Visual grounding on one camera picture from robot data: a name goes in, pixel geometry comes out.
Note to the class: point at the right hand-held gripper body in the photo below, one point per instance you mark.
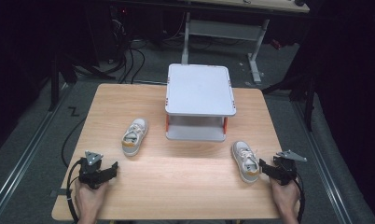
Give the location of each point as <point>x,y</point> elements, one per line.
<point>286,169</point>

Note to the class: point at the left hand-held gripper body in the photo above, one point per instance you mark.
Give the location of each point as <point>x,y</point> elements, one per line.
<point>90,172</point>

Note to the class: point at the small white sneaker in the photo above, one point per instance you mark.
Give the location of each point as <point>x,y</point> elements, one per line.
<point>246,161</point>
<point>133,137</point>

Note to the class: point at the white two-tier shoe rack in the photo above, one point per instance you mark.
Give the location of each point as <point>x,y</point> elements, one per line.
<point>199,91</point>

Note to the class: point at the person's right hand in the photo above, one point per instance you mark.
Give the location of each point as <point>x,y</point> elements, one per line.
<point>285,199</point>

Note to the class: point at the person's left hand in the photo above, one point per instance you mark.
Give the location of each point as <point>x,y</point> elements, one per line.
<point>88,202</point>

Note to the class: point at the black tape strip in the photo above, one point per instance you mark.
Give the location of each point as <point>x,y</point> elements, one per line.
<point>60,192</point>

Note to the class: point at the black metal stand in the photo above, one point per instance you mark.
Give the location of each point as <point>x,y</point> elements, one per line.
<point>308,102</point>
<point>55,84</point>

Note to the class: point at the small red object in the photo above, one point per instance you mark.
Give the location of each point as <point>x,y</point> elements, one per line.
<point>276,44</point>

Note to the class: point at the metal floor rail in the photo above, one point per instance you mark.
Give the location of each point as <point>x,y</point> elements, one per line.
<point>24,155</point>
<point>324,168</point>

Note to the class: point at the desk with white metal frame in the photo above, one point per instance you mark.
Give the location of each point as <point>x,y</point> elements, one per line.
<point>226,29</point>

